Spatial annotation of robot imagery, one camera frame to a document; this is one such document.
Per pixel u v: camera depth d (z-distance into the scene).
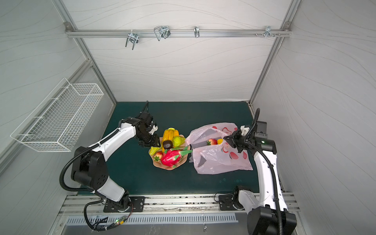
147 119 0.72
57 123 0.68
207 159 0.72
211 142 0.93
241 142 0.66
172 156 0.80
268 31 0.76
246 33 1.72
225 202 0.74
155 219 0.70
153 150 0.82
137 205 0.74
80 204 0.75
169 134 0.91
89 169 0.44
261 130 0.57
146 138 0.72
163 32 0.77
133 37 0.79
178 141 0.86
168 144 0.86
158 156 0.82
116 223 0.68
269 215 0.37
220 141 0.92
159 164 0.84
